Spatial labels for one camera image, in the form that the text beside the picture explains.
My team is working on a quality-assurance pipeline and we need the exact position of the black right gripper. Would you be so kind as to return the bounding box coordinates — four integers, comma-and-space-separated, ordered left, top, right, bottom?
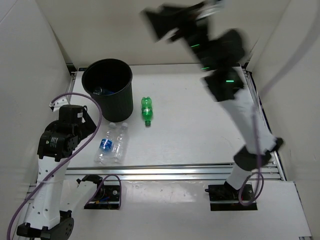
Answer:
144, 1, 218, 72

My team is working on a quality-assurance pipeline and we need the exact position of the clear water bottle blue label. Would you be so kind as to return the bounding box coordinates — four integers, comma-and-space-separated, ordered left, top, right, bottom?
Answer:
94, 122, 117, 164

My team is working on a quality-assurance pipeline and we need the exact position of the green plastic soda bottle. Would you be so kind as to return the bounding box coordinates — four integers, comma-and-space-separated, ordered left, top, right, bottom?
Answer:
141, 96, 153, 127

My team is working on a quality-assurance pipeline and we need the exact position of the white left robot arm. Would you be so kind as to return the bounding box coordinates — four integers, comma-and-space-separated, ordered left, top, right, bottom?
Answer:
16, 104, 105, 240

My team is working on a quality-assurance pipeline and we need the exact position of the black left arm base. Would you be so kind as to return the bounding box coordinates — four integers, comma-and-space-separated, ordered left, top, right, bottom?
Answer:
84, 185, 122, 210

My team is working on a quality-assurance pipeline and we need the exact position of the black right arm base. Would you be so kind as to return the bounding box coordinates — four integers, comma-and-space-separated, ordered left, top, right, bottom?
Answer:
204, 184, 258, 212

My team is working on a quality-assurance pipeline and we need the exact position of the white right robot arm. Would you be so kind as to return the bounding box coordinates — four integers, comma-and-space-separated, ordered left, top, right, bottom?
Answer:
141, 0, 284, 201

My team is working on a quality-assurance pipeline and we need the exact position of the black plastic waste bin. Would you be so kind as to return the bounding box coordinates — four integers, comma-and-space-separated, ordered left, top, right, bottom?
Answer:
81, 58, 134, 123

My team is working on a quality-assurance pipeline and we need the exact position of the clear unlabelled water bottle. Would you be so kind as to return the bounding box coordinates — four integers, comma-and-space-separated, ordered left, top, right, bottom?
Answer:
112, 122, 129, 164

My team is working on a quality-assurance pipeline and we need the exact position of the aluminium table front rail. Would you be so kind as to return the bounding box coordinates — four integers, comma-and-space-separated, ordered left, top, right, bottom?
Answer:
64, 162, 278, 181

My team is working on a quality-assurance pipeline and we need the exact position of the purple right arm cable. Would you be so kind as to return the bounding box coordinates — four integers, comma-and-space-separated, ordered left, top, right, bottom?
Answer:
237, 0, 320, 206

